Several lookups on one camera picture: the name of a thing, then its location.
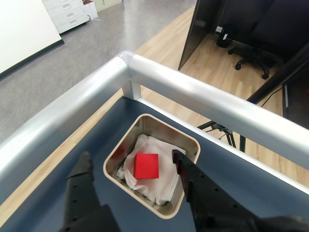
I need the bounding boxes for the black metal stand legs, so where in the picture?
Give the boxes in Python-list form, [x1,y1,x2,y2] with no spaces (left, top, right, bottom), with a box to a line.
[197,120,247,153]

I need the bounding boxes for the black office chair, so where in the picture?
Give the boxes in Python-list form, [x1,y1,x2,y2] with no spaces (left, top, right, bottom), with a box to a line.
[228,14,290,80]

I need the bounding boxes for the white drawer cabinet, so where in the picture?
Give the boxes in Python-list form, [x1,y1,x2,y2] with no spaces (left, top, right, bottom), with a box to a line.
[41,0,88,34]

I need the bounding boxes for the red cube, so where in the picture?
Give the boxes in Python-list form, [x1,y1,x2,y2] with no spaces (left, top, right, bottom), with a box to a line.
[133,153,160,180]

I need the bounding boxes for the silver table rail frame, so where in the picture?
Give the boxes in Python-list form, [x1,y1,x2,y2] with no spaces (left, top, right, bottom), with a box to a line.
[0,50,309,206]

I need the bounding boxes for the black computer tower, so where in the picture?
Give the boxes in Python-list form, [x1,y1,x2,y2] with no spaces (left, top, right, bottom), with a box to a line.
[281,78,309,123]

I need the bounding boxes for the black waste bin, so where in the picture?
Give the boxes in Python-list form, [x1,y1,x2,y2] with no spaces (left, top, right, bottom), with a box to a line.
[216,26,234,48]

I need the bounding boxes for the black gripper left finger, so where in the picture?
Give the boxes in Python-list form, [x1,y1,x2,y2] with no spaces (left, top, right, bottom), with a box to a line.
[61,151,120,232]

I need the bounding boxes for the dark blue-grey mat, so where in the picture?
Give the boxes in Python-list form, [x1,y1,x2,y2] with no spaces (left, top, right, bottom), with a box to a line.
[0,98,309,232]

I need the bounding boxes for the white crumpled cloth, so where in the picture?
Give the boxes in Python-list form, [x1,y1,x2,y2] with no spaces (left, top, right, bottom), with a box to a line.
[117,134,186,206]

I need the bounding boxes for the black desk side panel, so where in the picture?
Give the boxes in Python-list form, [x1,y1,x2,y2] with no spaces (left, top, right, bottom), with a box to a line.
[178,0,223,71]

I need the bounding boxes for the beige metal box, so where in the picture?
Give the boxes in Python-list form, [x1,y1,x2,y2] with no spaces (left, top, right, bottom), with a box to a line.
[103,113,201,220]

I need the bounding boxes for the white cardboard box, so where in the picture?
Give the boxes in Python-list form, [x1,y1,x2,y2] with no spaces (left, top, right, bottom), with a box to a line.
[82,0,99,20]

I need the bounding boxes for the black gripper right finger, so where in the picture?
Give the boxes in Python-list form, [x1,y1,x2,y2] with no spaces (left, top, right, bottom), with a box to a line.
[171,149,309,232]

